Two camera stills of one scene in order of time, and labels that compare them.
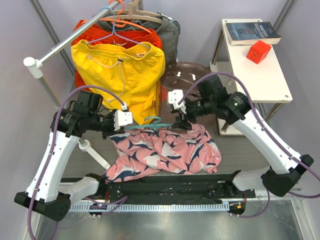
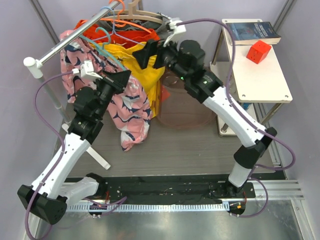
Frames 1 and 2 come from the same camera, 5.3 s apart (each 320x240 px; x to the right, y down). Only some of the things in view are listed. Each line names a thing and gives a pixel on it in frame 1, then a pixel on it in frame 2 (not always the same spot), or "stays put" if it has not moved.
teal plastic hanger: [153, 126] -> [102, 50]
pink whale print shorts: [136, 153] -> [82, 60]
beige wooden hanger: [133, 13] stays put
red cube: [257, 51] stays put
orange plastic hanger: [122, 23] stays put
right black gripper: [181, 120] -> [151, 49]
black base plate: [219, 188] stays put
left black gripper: [111, 131] -> [117, 80]
